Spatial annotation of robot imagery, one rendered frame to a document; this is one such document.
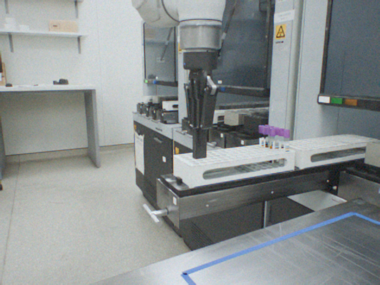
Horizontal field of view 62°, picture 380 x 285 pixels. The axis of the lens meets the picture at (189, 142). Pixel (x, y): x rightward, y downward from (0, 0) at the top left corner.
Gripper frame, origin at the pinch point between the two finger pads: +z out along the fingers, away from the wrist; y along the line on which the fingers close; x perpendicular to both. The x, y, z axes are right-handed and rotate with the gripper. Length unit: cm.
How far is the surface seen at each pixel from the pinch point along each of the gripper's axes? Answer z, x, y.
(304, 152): 4.0, -27.5, -5.1
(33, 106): 25, 37, 350
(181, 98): 1, -46, 113
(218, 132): 10, -37, 54
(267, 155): 3.6, -15.6, -5.0
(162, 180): 9.1, 7.8, 3.7
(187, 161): 3.5, 3.7, -1.2
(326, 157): 9.2, -44.2, 2.5
